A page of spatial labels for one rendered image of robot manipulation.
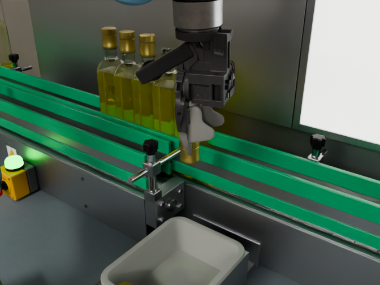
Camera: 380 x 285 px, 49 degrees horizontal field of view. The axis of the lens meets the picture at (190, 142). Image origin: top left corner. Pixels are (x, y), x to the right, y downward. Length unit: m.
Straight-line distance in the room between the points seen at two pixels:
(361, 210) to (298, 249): 0.14
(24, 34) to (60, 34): 2.42
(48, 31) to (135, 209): 0.75
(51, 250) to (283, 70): 0.62
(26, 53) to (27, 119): 2.75
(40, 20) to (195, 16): 0.90
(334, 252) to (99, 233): 0.50
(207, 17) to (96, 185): 0.48
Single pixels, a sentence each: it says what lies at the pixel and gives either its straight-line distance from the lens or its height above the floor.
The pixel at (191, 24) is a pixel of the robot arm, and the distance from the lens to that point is 0.62.
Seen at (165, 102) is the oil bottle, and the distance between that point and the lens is 0.88.
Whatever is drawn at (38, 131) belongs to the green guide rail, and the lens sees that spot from 1.09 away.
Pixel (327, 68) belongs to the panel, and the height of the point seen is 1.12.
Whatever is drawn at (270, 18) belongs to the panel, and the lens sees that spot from 0.88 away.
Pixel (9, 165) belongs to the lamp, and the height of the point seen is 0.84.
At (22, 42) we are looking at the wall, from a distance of 3.81.
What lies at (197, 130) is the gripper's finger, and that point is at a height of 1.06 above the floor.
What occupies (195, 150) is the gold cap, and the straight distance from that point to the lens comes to 0.73.
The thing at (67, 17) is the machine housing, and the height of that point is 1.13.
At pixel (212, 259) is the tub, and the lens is 0.84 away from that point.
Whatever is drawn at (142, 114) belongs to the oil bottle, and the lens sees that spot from 0.94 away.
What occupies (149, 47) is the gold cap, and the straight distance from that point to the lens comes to 0.90.
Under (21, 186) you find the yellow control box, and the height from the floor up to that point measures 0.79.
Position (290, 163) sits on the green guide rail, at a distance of 0.84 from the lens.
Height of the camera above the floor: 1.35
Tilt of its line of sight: 27 degrees down
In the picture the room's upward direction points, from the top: straight up
